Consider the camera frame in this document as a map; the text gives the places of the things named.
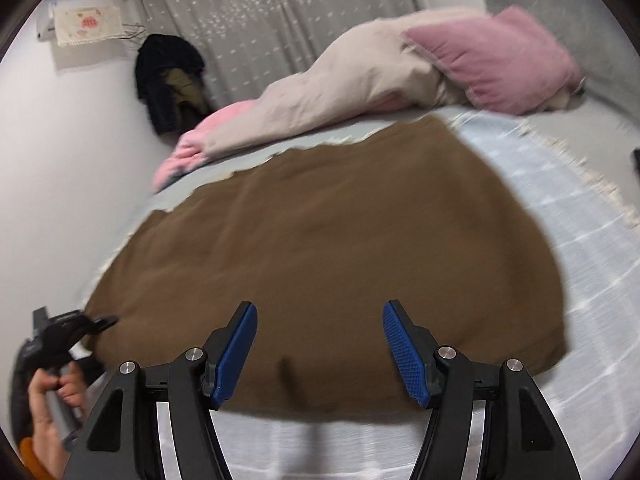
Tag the beige duvet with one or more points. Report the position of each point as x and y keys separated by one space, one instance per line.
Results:
x=365 y=68

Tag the left hand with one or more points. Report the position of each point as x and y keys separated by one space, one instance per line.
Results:
x=46 y=443

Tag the grey bed sheet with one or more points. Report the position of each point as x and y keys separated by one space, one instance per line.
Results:
x=573 y=168

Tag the brown coat with fur collar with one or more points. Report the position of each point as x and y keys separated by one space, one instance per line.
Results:
x=319 y=240

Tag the pink fleece blanket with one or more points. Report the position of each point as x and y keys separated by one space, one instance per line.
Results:
x=188 y=153

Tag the light blue checked throw blanket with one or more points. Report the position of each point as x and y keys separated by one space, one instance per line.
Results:
x=593 y=393

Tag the grey quilted headboard cushion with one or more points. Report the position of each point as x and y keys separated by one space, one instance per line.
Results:
x=597 y=42

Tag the dark clothes hanging on wall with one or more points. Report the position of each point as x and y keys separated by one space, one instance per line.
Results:
x=169 y=80

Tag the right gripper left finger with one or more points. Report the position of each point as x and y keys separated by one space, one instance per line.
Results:
x=121 y=437

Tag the grey starred curtain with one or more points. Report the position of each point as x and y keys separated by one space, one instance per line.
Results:
x=248 y=44

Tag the wall air conditioner with cover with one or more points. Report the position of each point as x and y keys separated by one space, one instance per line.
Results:
x=73 y=23

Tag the pink velvet pillow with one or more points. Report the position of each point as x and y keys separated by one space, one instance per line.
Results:
x=506 y=63

